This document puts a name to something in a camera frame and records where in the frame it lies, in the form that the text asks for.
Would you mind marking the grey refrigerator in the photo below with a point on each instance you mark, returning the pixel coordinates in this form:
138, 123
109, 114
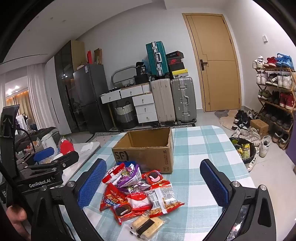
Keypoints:
92, 97

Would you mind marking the black bag white label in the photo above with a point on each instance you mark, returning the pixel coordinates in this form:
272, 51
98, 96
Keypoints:
141, 68

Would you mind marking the beige suitcase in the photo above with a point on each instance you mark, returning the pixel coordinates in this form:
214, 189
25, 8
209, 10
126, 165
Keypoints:
163, 102

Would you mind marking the black trash bin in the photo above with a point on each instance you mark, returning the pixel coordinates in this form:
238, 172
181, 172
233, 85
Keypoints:
253, 150

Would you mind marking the red paper bag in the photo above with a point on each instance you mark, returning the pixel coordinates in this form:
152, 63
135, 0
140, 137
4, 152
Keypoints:
89, 58

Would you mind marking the brown cardboard sheet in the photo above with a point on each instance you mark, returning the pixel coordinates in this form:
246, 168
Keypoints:
97, 56

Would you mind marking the white light switch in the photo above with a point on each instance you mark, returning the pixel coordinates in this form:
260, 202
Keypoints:
265, 38

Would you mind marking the person's left hand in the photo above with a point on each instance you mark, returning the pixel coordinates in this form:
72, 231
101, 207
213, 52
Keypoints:
15, 219

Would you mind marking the red white candy packet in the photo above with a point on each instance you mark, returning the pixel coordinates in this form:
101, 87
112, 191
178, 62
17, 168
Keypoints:
111, 173

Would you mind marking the red biscuit stick packet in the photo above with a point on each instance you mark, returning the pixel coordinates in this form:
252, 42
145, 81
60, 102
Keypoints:
111, 195

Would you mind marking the grey oval frame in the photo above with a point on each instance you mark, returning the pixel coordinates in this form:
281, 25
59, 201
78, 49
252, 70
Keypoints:
122, 71

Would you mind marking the black shoe box red trim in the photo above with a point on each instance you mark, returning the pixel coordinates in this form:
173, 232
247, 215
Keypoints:
174, 54

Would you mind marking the grey cloud shaped mat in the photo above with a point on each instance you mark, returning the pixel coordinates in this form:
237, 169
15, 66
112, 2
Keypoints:
222, 113

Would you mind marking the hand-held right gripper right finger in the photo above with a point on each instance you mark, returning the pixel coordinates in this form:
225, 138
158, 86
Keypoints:
215, 183

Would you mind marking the white wardrobe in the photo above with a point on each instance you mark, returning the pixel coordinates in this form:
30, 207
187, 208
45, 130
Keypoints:
54, 97

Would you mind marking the black storage case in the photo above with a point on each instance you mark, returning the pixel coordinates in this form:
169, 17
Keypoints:
141, 80

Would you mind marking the dark glass cabinet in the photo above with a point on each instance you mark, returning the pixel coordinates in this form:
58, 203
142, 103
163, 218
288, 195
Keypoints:
66, 88

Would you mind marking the black padded chair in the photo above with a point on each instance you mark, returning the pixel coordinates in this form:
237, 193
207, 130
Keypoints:
44, 135

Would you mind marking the white curtain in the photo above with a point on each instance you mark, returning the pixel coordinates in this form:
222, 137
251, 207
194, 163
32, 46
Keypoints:
39, 97

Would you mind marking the teal suitcase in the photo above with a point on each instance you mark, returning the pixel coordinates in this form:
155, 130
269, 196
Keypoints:
155, 60

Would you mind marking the red gift bag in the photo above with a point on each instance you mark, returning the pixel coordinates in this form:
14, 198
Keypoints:
67, 147

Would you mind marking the small cardboard carton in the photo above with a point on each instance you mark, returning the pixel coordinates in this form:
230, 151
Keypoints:
259, 126

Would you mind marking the white side table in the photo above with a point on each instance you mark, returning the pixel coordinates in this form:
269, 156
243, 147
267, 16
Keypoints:
85, 157

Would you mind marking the wooden door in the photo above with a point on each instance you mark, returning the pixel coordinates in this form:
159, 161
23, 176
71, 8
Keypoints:
215, 76

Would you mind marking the woven laundry basket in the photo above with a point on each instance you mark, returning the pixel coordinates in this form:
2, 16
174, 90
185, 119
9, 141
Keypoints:
124, 115

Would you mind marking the clear noodle snack packet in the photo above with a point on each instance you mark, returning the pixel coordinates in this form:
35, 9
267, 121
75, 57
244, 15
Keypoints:
166, 199

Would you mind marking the plain black shoe box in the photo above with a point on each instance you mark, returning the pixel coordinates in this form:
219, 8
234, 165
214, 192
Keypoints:
177, 67

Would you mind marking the beige round mat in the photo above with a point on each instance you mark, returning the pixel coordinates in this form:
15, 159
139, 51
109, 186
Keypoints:
227, 124

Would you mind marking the clear cracker sandwich packet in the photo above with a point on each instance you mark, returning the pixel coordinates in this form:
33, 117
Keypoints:
145, 226

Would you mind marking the shoe rack with shoes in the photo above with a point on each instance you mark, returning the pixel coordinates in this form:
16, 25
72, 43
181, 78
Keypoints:
284, 81

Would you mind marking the white kettle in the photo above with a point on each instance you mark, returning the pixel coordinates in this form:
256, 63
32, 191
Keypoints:
49, 143

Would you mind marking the blue cookie packet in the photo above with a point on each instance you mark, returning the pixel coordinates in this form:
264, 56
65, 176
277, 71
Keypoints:
120, 163

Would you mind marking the red sandwich cookie packet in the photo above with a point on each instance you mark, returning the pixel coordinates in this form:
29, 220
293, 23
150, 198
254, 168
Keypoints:
122, 209
153, 177

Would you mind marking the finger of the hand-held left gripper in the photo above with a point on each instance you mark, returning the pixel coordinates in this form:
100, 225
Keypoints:
68, 158
44, 154

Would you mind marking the white drawer desk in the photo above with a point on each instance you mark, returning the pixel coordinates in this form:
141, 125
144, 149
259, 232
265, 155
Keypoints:
143, 109

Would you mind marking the red white gum packet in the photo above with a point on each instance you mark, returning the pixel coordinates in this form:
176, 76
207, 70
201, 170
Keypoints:
138, 201

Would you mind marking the silver suitcase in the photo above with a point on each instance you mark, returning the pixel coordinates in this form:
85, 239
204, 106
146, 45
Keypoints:
183, 99

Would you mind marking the brown cardboard box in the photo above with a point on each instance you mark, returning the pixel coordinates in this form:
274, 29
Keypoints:
148, 157

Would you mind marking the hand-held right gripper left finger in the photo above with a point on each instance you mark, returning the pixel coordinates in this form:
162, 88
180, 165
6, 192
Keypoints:
92, 183

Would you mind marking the heap of worn shoes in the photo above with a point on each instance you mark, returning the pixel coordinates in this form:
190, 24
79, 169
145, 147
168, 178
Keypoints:
245, 135

